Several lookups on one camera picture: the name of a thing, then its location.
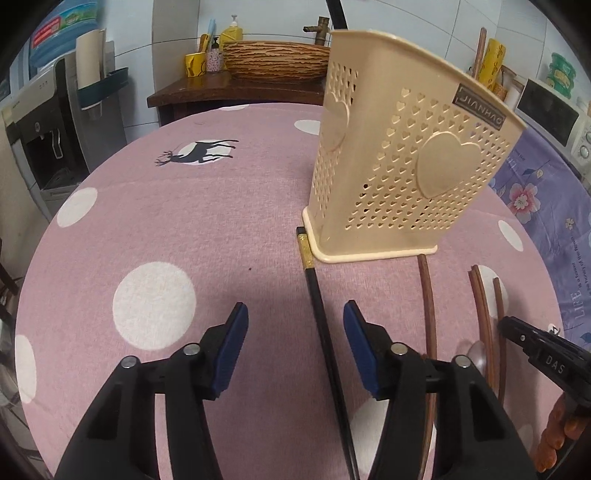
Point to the blue toothbrush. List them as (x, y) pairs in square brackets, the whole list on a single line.
[(211, 30)]

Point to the white microwave oven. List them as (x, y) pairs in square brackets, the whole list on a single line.
[(554, 115)]

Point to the black chopstick with gold band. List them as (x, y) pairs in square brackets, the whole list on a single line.
[(318, 295)]

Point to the yellow patterned roll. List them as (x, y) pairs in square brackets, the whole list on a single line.
[(491, 62)]

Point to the blue water jug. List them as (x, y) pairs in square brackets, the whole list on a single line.
[(64, 32)]

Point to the pink polka dot tablecloth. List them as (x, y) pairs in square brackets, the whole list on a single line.
[(221, 207)]

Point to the purple floral cloth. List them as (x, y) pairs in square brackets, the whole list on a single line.
[(545, 207)]

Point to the stack of green noodle cups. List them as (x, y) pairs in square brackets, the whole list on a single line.
[(562, 74)]

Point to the brown ribbed basin sink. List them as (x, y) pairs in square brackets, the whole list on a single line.
[(272, 62)]

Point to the metal spoon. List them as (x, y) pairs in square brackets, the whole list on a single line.
[(476, 356)]

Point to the dark teal wall holder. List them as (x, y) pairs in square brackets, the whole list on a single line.
[(104, 90)]

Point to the white water dispenser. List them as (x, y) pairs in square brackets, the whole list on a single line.
[(41, 129)]

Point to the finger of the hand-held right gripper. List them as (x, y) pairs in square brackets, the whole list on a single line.
[(545, 355)]

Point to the beige perforated utensil holder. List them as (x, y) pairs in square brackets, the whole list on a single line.
[(406, 152)]

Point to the bronze bamboo-style faucet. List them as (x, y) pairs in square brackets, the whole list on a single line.
[(321, 28)]

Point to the person's right hand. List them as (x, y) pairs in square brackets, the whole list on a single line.
[(556, 429)]

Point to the yellow soap dispenser bottle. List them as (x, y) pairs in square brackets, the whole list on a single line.
[(231, 33)]

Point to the yellow mug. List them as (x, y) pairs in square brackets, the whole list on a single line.
[(195, 64)]

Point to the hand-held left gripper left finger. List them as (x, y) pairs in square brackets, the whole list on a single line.
[(233, 350)]

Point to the small patterned pump bottle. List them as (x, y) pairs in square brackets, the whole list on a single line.
[(214, 57)]

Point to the dark wooden counter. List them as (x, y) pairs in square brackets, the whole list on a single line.
[(207, 90)]

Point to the brown wooden chopstick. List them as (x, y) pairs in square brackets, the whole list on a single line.
[(427, 300), (483, 295), (499, 318), (475, 295)]

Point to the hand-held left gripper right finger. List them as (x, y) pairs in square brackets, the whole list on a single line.
[(362, 353)]

